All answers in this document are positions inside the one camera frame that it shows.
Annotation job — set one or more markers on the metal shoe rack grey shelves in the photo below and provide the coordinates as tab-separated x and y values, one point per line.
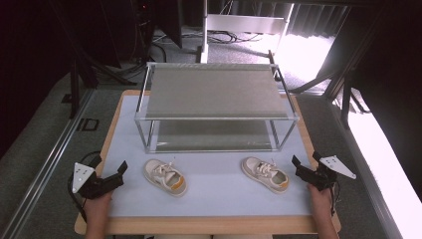
215	93

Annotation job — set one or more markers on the person's right hand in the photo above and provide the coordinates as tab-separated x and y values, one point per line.
321	200

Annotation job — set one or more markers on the aluminium floor rail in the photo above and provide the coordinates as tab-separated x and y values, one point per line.
43	169

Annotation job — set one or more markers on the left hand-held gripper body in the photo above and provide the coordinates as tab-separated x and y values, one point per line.
87	186

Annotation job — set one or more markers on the light blue table mat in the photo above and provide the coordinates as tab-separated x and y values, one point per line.
215	199

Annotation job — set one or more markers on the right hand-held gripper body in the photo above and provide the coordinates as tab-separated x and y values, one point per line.
318	177

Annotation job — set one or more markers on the white metal stand frame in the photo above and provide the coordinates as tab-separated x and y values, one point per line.
245	24

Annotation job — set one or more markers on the black metal stand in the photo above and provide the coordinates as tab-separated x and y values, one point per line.
345	86
74	89

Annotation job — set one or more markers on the person's left hand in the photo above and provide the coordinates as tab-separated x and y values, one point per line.
98	205

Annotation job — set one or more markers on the black floor bracket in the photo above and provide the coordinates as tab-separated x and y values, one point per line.
88	124

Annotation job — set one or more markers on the small beige sneaker orange heel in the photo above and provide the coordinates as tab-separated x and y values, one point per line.
162	176
263	172

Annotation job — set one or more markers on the dark curtain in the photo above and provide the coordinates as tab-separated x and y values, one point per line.
315	18

